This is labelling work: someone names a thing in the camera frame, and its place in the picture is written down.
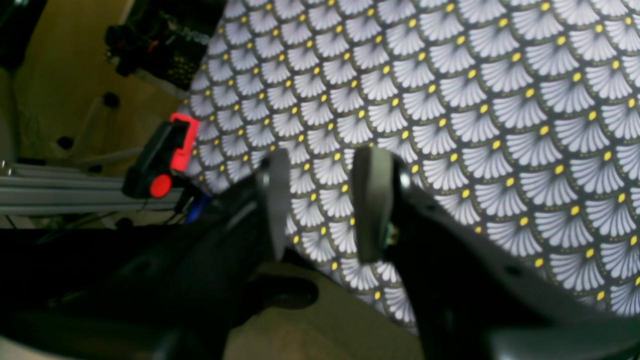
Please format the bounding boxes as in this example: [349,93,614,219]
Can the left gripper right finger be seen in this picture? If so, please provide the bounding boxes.
[351,146,639,360]

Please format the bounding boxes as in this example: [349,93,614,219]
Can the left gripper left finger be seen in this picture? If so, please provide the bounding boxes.
[1,149,291,360]

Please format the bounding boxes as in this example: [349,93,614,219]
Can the red black table clamp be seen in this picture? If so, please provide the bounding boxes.
[121,112,201,199]

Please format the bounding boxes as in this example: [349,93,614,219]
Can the fan-patterned purple tablecloth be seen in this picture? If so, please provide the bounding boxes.
[178,0,640,333]

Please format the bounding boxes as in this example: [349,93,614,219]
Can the aluminium frame rail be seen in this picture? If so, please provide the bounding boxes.
[0,161,182,216]

